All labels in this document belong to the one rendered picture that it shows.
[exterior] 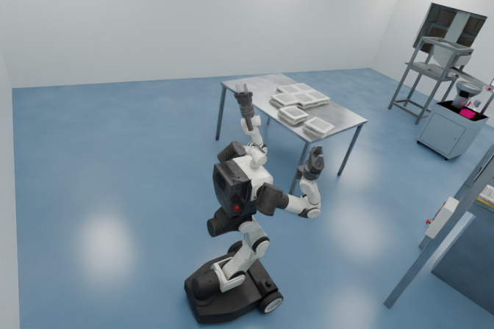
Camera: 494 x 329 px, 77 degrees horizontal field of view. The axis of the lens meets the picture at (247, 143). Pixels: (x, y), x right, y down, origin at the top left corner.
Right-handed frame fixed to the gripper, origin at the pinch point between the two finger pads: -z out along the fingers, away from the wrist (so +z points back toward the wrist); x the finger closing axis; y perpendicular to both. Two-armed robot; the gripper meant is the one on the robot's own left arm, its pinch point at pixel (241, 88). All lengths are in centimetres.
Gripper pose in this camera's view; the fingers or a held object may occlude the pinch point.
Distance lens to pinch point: 190.8
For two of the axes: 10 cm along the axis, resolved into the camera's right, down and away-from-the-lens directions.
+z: 2.3, 8.5, 4.7
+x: 8.5, 0.6, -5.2
